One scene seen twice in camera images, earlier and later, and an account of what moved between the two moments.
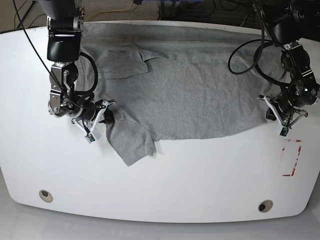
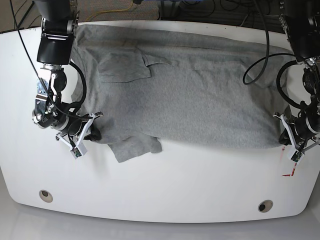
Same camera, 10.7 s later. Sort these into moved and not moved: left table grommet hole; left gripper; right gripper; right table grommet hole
Moved: left gripper; right gripper
Not moved: left table grommet hole; right table grommet hole
